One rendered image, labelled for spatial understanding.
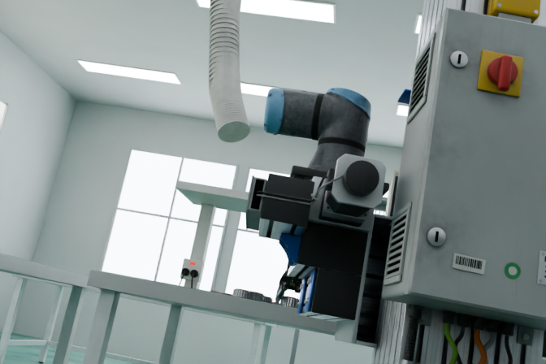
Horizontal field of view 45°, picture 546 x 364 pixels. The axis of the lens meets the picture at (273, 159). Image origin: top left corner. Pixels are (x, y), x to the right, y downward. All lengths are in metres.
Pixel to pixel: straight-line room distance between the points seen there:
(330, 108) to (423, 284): 0.70
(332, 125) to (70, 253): 8.08
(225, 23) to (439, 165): 2.64
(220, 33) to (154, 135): 6.02
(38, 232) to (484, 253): 8.87
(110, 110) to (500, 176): 8.93
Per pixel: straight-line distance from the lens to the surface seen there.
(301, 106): 1.61
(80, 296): 3.19
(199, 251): 3.06
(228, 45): 3.52
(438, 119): 1.07
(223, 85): 3.38
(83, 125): 9.88
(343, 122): 1.60
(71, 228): 9.56
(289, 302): 2.22
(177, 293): 2.10
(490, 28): 1.15
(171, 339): 3.05
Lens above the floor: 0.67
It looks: 14 degrees up
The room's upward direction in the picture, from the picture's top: 11 degrees clockwise
